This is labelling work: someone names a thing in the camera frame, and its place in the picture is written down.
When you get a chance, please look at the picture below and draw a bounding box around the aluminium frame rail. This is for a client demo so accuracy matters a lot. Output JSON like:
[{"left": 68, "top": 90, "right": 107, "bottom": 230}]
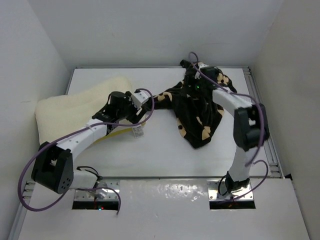
[
  {"left": 7, "top": 180, "right": 36, "bottom": 240},
  {"left": 243, "top": 67, "right": 285, "bottom": 179}
]

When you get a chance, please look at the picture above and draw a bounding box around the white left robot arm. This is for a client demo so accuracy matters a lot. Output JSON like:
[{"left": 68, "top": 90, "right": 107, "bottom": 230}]
[{"left": 31, "top": 90, "right": 149, "bottom": 194}]

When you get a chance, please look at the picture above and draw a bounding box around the cream contoured pillow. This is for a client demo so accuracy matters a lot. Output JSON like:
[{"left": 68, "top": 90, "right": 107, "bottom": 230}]
[{"left": 35, "top": 76, "right": 133, "bottom": 144}]

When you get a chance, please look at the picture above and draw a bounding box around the black floral plush pillowcase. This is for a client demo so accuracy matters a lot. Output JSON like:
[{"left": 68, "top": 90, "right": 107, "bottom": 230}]
[{"left": 153, "top": 59, "right": 224, "bottom": 149}]

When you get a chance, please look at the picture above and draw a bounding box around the aluminium frame rail left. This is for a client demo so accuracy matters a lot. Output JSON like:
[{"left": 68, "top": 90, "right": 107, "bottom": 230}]
[{"left": 7, "top": 180, "right": 36, "bottom": 240}]

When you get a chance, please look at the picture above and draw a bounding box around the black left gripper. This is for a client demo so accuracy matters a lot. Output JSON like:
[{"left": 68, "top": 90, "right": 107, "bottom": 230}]
[{"left": 116, "top": 91, "right": 146, "bottom": 125}]

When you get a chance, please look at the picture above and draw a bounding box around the metal base plate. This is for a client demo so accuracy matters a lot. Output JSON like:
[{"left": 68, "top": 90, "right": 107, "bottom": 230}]
[
  {"left": 74, "top": 179, "right": 120, "bottom": 202},
  {"left": 207, "top": 178, "right": 254, "bottom": 202}
]

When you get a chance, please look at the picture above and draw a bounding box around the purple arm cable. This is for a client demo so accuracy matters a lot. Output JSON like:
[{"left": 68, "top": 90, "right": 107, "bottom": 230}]
[
  {"left": 17, "top": 87, "right": 155, "bottom": 216},
  {"left": 187, "top": 51, "right": 270, "bottom": 202}
]

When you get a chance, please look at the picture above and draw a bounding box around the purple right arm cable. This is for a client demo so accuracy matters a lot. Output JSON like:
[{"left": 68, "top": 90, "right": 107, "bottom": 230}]
[{"left": 187, "top": 51, "right": 270, "bottom": 202}]

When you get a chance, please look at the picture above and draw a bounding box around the aluminium frame rail right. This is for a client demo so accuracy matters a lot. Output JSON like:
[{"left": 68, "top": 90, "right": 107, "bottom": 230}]
[{"left": 243, "top": 67, "right": 285, "bottom": 179}]

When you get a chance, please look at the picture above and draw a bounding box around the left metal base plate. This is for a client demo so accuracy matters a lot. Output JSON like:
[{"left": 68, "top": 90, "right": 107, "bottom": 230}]
[{"left": 74, "top": 179, "right": 120, "bottom": 202}]

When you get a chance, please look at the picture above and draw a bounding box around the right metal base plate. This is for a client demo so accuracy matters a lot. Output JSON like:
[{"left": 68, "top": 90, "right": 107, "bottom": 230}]
[{"left": 207, "top": 178, "right": 254, "bottom": 202}]

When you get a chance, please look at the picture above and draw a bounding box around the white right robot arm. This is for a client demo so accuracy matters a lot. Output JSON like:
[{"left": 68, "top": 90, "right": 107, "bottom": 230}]
[{"left": 191, "top": 62, "right": 270, "bottom": 194}]

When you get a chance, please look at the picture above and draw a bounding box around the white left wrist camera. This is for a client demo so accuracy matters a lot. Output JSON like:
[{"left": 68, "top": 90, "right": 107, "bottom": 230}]
[{"left": 130, "top": 91, "right": 149, "bottom": 109}]

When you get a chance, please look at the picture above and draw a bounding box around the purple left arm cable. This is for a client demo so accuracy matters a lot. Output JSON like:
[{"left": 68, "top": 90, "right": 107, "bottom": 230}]
[{"left": 17, "top": 87, "right": 155, "bottom": 216}]

